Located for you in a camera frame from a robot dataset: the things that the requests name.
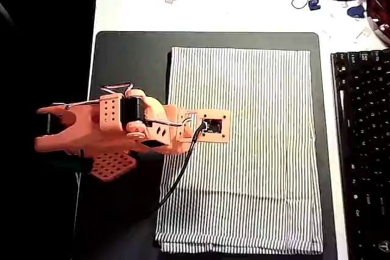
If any striped grey cloth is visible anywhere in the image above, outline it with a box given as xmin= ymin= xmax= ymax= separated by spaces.
xmin=154 ymin=46 xmax=324 ymax=255

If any orange perforated base plate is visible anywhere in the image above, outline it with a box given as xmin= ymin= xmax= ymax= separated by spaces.
xmin=90 ymin=152 xmax=138 ymax=183

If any rounded blue plastic part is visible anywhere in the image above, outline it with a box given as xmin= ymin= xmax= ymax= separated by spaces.
xmin=347 ymin=4 xmax=366 ymax=19

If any black camera cable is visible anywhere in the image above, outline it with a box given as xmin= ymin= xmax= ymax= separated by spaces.
xmin=149 ymin=121 xmax=208 ymax=212

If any orange mount with camera board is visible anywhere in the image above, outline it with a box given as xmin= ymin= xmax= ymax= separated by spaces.
xmin=182 ymin=109 xmax=230 ymax=145

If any black keyboard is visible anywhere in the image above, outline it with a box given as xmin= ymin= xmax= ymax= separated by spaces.
xmin=330 ymin=48 xmax=390 ymax=260

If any white wrist servo wire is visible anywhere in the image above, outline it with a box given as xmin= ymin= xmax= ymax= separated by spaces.
xmin=145 ymin=113 xmax=196 ymax=128

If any white red servo wire loop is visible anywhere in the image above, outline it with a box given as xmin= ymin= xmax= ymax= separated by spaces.
xmin=100 ymin=82 xmax=135 ymax=96

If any thin grey base cable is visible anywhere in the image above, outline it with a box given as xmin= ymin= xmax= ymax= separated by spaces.
xmin=73 ymin=150 xmax=85 ymax=242

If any black desk mat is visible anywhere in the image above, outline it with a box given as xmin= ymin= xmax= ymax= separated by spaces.
xmin=71 ymin=30 xmax=338 ymax=260

